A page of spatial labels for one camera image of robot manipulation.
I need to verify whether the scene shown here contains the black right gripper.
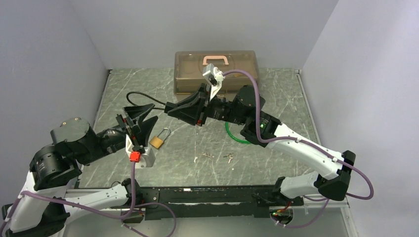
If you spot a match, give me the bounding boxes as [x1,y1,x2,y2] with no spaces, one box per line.
[169,83,248,126]

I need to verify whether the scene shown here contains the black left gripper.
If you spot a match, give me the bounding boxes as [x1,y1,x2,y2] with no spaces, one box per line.
[79,103,159,165]

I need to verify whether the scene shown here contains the brass padlock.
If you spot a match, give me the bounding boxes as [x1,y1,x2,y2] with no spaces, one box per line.
[149,127,171,149]

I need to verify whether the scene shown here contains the black cable lock loop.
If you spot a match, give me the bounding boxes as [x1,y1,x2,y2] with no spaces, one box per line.
[126,91,166,112]

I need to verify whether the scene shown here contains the green cable lock loop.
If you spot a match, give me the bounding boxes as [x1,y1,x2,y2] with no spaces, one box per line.
[225,122,251,144]

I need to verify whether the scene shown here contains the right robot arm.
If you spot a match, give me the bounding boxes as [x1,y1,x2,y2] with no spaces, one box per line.
[162,83,356,205]

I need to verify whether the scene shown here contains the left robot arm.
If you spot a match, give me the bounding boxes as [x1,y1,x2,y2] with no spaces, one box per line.
[0,104,158,237]

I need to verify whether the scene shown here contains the small silver key pair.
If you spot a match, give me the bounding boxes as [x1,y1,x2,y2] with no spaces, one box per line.
[224,153,234,164]

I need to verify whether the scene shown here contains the translucent brown plastic toolbox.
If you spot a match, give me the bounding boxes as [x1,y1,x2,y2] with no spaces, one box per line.
[173,50,260,101]

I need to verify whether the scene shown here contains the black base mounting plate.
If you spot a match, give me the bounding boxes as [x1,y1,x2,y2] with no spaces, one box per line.
[136,185,304,221]

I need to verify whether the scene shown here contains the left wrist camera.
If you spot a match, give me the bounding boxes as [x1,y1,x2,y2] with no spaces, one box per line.
[125,135,156,169]

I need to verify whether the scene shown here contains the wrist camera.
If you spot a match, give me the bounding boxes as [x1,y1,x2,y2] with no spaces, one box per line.
[203,64,225,102]
[125,135,156,169]

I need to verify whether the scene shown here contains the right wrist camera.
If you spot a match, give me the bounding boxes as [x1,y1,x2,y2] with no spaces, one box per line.
[203,64,225,102]

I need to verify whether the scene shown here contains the silver keys on ring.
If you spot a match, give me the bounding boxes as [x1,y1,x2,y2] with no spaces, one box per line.
[201,152,214,159]

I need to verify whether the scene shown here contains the pink toolbox handle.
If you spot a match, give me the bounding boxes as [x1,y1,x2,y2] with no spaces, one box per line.
[202,55,229,66]

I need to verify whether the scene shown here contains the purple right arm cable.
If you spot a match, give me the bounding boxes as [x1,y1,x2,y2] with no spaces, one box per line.
[221,69,375,230]

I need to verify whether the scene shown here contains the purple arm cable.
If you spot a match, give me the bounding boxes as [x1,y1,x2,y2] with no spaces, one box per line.
[221,69,375,230]
[0,161,177,237]

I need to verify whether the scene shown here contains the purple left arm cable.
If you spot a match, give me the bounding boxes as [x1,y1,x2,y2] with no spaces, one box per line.
[0,161,177,237]

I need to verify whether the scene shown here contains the aluminium extrusion rail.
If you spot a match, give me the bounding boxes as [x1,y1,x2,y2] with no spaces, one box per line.
[301,195,351,209]

